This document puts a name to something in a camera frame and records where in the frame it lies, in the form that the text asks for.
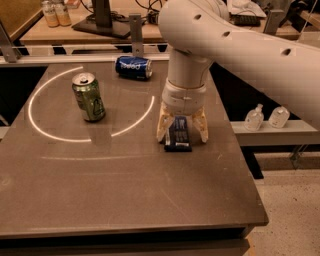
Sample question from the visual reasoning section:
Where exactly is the blue pepsi can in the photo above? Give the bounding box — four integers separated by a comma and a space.
115, 56, 152, 80

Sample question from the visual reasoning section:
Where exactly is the metal guard rail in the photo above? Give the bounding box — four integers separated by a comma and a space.
0, 9, 284, 68

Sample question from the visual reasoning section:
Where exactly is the blue rxbar blueberry wrapper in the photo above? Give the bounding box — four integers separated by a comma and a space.
164, 116, 192, 152

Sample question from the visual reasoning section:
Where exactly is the black device on desk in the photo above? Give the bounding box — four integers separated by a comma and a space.
233, 15, 260, 27

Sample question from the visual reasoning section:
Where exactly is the clear sanitizer bottle left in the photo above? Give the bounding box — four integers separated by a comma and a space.
244, 104, 264, 131

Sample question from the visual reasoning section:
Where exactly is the orange label jar left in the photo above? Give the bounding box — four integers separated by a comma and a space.
41, 0, 59, 28

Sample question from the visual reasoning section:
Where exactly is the black monitor stand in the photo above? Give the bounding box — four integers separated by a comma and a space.
72, 0, 130, 39

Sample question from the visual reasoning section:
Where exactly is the green soda can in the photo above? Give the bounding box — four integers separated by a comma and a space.
72, 72, 105, 122

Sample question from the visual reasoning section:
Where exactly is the clear sanitizer bottle right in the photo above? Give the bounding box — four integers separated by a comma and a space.
268, 106, 290, 128

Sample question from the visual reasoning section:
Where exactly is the grey side shelf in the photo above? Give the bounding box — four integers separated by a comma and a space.
231, 120, 320, 146

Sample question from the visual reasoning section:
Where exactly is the wooden desk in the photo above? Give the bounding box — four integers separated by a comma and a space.
20, 0, 300, 45

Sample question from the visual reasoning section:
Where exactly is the clear sanitizer bottle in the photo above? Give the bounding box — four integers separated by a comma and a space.
244, 104, 264, 131
268, 106, 290, 128

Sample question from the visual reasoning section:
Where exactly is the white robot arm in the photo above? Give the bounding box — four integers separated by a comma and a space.
157, 0, 320, 141

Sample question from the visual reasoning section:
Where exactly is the orange label jar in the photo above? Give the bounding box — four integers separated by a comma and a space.
41, 0, 59, 28
53, 0, 71, 26

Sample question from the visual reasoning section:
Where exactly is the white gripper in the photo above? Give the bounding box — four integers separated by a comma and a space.
156, 80, 209, 143

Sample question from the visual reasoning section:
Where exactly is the orange label jar right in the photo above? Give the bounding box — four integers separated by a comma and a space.
53, 0, 71, 26

